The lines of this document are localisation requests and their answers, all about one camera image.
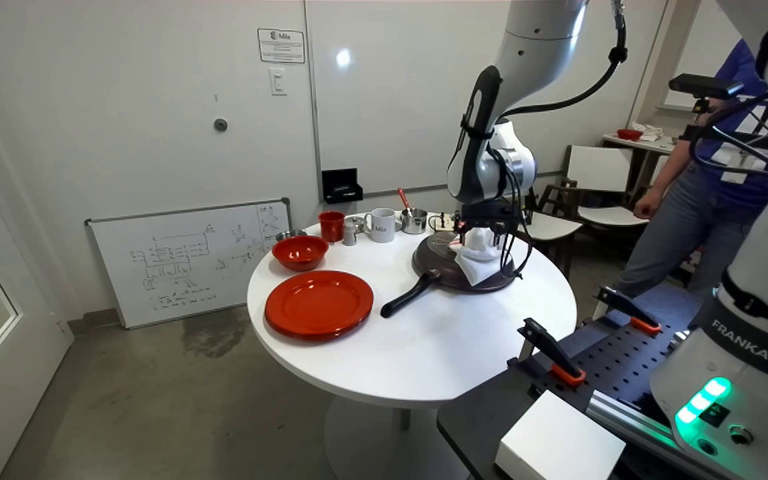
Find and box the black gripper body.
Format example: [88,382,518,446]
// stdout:
[455,196,531,236]

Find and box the white towel with red stripes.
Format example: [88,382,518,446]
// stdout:
[450,224,503,288]

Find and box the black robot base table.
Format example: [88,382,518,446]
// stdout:
[435,282,768,480]

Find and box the person hand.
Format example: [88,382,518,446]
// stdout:
[631,186,664,221]

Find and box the wooden toy board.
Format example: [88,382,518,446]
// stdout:
[426,210,460,236]

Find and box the dark chair with white seat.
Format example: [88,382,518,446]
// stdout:
[526,181,583,249]

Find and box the steel pot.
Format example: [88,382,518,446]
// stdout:
[398,206,432,238]

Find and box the white mug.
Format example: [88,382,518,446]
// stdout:
[363,206,399,245]

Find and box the black clamp with orange tip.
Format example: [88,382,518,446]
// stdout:
[594,282,666,340]
[514,316,590,389]

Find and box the red mug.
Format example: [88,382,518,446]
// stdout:
[318,210,347,245]

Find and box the red plate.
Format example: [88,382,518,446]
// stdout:
[260,269,375,344]

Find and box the red bowl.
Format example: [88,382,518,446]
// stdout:
[268,233,331,276]

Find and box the white box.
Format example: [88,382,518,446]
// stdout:
[494,388,628,480]

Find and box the small leaning whiteboard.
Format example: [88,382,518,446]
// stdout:
[84,196,295,330]

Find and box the person in blue shirt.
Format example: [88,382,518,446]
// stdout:
[619,36,768,302]

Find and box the white door with glass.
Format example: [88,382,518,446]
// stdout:
[0,61,75,480]

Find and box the red-handled utensil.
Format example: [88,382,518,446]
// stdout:
[395,186,415,221]

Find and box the black wall tray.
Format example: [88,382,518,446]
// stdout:
[320,166,366,206]

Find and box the aluminium rail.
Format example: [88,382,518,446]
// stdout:
[583,388,682,448]

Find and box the small wall label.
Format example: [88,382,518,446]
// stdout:
[266,68,291,102]

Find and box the paper wall notice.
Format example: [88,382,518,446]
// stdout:
[254,24,308,68]

